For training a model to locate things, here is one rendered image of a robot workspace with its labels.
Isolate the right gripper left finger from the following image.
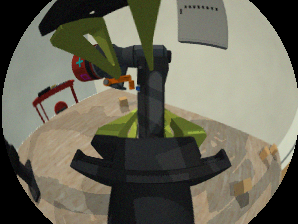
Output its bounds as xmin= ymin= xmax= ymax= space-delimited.
xmin=95 ymin=108 xmax=138 ymax=137

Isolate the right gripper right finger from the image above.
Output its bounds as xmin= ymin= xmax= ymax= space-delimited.
xmin=164 ymin=109 xmax=207 ymax=147

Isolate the small tan block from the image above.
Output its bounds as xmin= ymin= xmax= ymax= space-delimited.
xmin=270 ymin=144 xmax=278 ymax=155
xmin=119 ymin=96 xmax=128 ymax=107
xmin=259 ymin=146 xmax=270 ymax=161
xmin=234 ymin=177 xmax=252 ymax=196

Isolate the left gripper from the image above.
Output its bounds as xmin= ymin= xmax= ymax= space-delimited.
xmin=38 ymin=0 xmax=161 ymax=79

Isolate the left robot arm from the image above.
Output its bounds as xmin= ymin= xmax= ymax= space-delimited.
xmin=4 ymin=138 xmax=41 ymax=202

